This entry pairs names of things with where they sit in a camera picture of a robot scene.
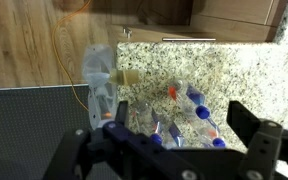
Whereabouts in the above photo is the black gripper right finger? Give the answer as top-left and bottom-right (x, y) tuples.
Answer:
(227, 101), (282, 180)

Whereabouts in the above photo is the orange cable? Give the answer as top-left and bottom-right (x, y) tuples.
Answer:
(51, 0), (93, 112)

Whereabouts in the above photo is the small water bottle blue cap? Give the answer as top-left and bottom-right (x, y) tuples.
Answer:
(161, 116), (185, 149)

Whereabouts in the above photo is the clear plastic bag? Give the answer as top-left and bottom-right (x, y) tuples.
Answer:
(82, 44), (117, 129)

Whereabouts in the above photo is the beige masking tape strip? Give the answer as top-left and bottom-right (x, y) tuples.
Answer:
(109, 69), (139, 86)

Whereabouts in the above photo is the clear water bottle blue label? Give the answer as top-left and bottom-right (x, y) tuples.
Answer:
(133, 101), (163, 145)

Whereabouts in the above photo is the water bottle with red label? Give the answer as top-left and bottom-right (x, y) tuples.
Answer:
(167, 79), (212, 120)

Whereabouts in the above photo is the clear water bottle blue cap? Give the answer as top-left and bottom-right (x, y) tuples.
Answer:
(187, 114), (226, 148)

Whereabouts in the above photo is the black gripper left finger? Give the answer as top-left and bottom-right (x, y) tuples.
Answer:
(103, 101), (158, 180)

